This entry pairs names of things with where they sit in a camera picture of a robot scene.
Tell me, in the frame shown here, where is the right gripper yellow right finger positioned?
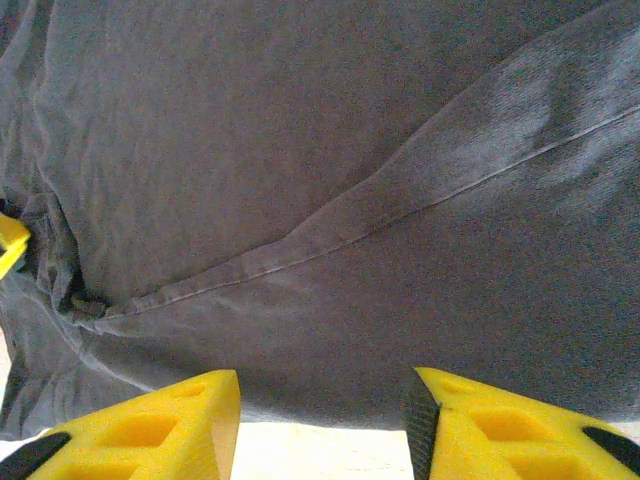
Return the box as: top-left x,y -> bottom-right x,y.
402,366 -> 640,480

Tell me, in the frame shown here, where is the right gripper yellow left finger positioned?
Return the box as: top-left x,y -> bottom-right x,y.
0,368 -> 242,480

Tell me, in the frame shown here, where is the dark grey t-shirt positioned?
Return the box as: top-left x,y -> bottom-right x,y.
0,0 -> 640,441

